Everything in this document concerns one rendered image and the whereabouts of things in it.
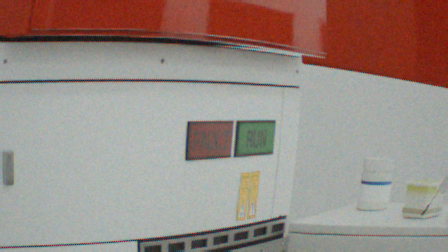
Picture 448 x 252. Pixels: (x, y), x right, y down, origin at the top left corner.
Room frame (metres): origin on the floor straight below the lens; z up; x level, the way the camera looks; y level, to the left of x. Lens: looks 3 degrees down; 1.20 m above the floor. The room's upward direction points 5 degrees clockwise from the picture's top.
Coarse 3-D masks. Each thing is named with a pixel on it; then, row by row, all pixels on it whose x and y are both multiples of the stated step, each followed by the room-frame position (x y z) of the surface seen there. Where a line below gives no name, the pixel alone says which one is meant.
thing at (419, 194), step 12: (420, 180) 1.77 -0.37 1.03; (432, 180) 1.77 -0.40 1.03; (408, 192) 1.76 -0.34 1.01; (420, 192) 1.73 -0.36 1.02; (432, 192) 1.72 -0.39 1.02; (408, 204) 1.75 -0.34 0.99; (420, 204) 1.72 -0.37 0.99; (432, 204) 1.73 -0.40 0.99; (408, 216) 1.75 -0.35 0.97; (420, 216) 1.72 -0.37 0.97; (432, 216) 1.74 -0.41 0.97
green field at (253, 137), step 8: (240, 128) 1.57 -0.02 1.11; (248, 128) 1.59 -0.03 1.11; (256, 128) 1.61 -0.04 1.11; (264, 128) 1.64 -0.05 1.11; (272, 128) 1.66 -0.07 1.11; (240, 136) 1.57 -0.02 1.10; (248, 136) 1.59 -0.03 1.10; (256, 136) 1.62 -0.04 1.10; (264, 136) 1.64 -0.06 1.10; (272, 136) 1.66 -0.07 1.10; (240, 144) 1.57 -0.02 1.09; (248, 144) 1.60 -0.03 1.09; (256, 144) 1.62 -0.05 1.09; (264, 144) 1.64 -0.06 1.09; (272, 144) 1.66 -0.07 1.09; (240, 152) 1.58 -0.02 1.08; (248, 152) 1.60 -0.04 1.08; (256, 152) 1.62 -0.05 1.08
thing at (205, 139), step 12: (192, 132) 1.46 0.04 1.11; (204, 132) 1.48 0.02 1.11; (216, 132) 1.51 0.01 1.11; (228, 132) 1.54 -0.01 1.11; (192, 144) 1.46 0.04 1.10; (204, 144) 1.49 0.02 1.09; (216, 144) 1.51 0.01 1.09; (228, 144) 1.54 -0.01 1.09; (192, 156) 1.46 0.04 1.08; (204, 156) 1.49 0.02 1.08
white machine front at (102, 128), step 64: (0, 64) 1.04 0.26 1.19; (64, 64) 1.17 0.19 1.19; (128, 64) 1.31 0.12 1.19; (192, 64) 1.45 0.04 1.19; (256, 64) 1.61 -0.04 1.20; (0, 128) 1.05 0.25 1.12; (64, 128) 1.19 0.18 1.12; (128, 128) 1.32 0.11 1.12; (0, 192) 1.05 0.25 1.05; (64, 192) 1.19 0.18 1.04; (128, 192) 1.33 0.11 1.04; (192, 192) 1.47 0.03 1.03
